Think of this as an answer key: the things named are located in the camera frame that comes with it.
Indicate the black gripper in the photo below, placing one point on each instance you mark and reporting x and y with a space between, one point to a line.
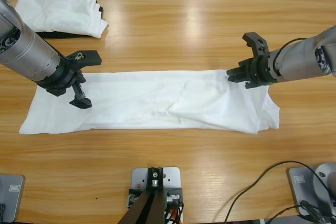
262 72
63 77

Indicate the white t-shirt with black print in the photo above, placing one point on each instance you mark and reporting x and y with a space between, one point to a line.
157 98

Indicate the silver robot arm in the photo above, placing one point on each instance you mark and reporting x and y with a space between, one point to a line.
302 56
26 51

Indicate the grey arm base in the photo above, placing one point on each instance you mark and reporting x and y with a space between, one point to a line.
13 197
302 190

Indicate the folded black garment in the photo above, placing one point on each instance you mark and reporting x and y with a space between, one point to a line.
65 36

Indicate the folded white t-shirt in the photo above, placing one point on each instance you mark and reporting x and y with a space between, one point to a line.
65 9

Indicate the black base plug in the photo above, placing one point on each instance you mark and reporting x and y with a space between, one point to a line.
305 204

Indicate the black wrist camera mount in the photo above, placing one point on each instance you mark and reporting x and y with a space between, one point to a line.
86 58
256 41

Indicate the black post clamp with bolt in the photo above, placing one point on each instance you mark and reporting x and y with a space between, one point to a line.
151 174

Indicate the black post bracket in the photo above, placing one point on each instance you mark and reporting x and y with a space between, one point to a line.
132 195
178 191

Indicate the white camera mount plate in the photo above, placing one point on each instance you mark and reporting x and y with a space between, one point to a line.
174 178

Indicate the dark camera post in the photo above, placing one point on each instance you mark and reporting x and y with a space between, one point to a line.
143 211

